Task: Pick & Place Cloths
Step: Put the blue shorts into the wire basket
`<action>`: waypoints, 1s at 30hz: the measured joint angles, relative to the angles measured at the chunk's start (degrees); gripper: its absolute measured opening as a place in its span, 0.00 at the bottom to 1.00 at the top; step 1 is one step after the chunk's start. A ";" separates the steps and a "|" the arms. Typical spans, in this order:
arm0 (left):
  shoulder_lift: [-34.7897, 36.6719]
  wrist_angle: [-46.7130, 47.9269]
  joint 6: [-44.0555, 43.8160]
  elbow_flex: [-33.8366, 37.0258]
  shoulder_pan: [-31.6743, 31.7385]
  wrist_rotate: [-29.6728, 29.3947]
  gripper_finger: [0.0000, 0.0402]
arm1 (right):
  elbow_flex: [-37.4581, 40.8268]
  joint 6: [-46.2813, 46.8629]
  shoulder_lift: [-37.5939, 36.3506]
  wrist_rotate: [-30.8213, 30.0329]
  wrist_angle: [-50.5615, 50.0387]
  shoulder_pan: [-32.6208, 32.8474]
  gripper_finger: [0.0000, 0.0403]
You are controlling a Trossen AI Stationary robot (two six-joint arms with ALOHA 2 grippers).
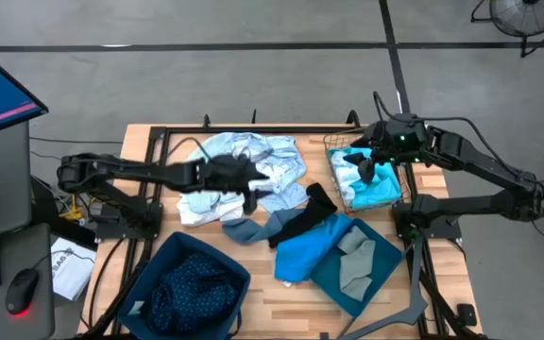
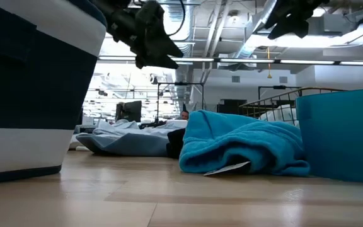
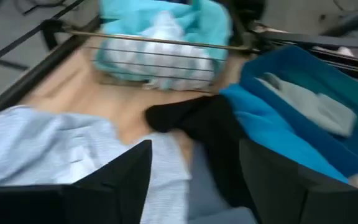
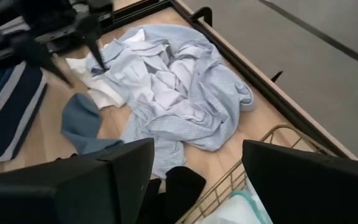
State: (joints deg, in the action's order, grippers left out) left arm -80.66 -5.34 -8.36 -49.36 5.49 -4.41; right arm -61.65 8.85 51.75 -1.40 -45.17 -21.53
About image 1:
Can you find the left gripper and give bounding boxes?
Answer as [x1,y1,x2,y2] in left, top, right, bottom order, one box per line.
[203,153,272,216]

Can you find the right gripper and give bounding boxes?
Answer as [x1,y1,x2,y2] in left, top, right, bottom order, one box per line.
[342,112,430,185]

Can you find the aqua cloth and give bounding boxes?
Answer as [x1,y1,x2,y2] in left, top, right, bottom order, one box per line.
[332,146,403,210]

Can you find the light blue patterned shirt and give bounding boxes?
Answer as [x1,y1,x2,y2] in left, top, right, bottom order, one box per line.
[187,131,309,216]

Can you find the black cloth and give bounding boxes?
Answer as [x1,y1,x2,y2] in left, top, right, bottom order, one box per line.
[267,182,338,250]

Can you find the bright blue cloth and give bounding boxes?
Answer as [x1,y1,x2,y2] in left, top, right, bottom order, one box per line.
[274,212,354,284]

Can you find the grey-green cloth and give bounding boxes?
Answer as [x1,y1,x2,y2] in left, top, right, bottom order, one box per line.
[336,225,377,303]

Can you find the navy dotted cloth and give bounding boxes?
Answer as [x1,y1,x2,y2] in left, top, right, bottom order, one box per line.
[147,252,240,336]

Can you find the teal fabric storage bin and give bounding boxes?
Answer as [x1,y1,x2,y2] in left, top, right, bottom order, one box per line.
[309,217,404,318]

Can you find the navy fabric storage bin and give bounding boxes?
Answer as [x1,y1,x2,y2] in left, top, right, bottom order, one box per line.
[118,230,253,340]

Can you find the small black device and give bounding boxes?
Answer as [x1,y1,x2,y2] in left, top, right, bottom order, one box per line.
[456,303,479,327]

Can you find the white paper sheet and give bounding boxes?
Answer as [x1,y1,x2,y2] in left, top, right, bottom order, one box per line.
[50,237,97,302]

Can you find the black floor fan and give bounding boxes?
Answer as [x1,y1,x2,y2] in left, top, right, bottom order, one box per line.
[470,0,544,59]

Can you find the grey desk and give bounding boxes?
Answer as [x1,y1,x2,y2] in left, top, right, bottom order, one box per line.
[0,120,56,340]

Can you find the black computer mouse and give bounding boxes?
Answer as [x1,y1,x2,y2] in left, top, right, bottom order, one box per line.
[5,267,41,316]

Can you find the gold wire basket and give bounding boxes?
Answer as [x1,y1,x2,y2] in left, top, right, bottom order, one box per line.
[322,127,413,213]

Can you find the black metal table frame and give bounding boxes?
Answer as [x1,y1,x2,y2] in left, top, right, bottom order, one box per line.
[82,123,485,340]

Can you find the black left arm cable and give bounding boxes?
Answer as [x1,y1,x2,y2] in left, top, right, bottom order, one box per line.
[163,135,213,162]

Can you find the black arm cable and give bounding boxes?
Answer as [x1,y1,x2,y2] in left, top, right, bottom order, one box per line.
[163,135,213,162]
[372,91,537,180]

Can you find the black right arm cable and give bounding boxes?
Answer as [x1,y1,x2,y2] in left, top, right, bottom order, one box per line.
[372,91,537,180]

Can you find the grey angled bracket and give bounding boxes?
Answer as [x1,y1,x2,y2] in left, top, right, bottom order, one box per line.
[335,235,429,340]

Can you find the yellow cable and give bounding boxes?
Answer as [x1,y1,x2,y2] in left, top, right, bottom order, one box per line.
[59,193,87,223]

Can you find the black floor cable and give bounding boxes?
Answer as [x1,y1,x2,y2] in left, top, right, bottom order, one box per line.
[28,135,125,145]

